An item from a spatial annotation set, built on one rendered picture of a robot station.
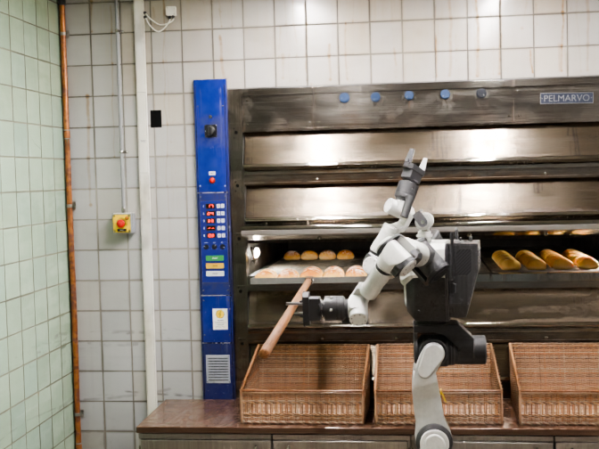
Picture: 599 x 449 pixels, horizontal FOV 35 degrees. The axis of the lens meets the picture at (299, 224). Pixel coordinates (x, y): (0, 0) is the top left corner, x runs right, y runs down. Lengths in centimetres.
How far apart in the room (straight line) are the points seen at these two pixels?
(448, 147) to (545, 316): 93
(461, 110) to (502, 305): 95
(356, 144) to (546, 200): 93
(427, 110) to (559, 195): 74
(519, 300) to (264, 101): 156
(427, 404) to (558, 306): 114
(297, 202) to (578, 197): 133
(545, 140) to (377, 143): 79
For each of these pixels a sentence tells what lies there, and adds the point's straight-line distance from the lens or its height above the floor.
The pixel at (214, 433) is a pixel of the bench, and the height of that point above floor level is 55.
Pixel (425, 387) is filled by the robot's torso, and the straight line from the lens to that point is 381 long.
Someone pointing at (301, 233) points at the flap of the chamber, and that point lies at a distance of 454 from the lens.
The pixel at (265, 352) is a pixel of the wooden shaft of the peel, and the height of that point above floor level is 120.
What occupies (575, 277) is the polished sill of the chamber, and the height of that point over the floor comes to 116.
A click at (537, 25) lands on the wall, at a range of 473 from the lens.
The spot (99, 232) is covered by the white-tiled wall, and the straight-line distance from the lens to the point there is 491.
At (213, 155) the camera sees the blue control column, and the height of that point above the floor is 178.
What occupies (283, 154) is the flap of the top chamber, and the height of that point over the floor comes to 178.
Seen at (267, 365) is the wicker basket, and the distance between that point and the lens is 474.
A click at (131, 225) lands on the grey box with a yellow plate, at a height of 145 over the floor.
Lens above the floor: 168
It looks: 3 degrees down
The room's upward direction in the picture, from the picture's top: 1 degrees counter-clockwise
